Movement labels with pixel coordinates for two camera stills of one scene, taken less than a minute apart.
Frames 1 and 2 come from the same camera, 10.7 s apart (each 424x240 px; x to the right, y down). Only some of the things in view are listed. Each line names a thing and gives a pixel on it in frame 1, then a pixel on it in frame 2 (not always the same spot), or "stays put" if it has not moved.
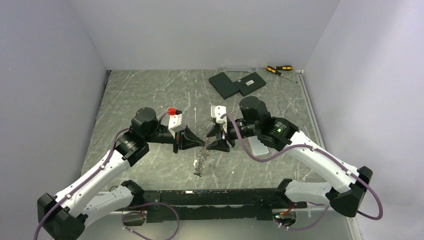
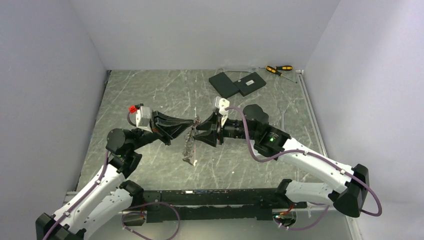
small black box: x=249 y=83 stays put
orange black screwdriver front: x=272 y=69 stays put
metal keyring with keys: x=201 y=156 → x=188 y=150
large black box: x=224 y=85 stays put
